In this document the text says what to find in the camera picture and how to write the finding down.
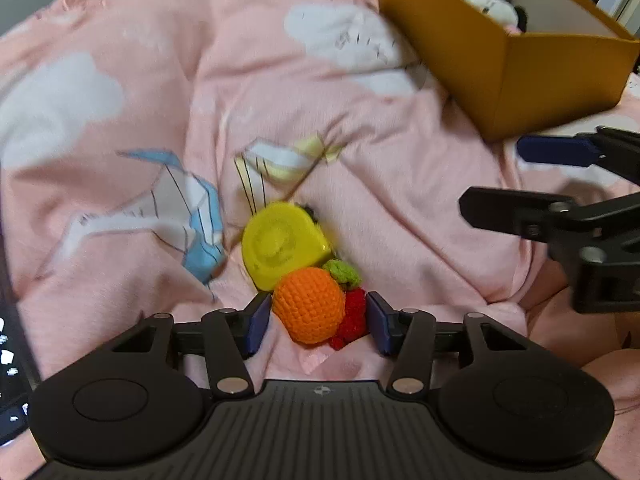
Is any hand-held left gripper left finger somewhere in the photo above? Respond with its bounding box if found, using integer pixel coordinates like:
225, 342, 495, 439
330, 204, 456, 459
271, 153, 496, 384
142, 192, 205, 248
109, 291, 274, 397

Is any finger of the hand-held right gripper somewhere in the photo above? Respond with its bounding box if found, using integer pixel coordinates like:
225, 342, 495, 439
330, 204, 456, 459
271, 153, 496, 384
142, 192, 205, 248
459, 186, 640, 314
516, 126, 640, 184

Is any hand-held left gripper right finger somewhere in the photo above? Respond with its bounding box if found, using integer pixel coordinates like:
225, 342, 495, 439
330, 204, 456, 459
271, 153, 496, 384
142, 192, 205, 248
365, 290, 531, 397

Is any red crochet strawberry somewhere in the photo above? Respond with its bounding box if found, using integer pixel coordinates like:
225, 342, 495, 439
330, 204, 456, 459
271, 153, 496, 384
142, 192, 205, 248
322, 259, 372, 351

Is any orange crochet fruit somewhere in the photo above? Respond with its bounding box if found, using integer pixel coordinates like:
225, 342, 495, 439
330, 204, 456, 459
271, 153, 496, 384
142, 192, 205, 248
272, 267, 347, 345

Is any orange cardboard box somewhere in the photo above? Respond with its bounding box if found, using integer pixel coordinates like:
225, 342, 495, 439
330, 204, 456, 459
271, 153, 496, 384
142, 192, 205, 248
372, 0, 640, 143

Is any white plush with striped hat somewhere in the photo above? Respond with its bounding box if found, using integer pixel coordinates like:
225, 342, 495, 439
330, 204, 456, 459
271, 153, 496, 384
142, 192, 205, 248
456, 0, 529, 32

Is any yellow tape measure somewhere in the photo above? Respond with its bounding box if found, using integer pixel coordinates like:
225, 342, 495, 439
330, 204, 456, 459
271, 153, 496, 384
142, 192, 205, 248
242, 201, 334, 291

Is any black laptop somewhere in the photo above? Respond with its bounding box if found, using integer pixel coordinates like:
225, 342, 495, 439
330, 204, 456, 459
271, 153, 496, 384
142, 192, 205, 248
0, 260, 42, 447

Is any pink cloud-print blanket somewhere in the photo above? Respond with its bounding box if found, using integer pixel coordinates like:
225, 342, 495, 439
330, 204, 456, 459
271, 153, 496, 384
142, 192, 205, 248
0, 0, 640, 480

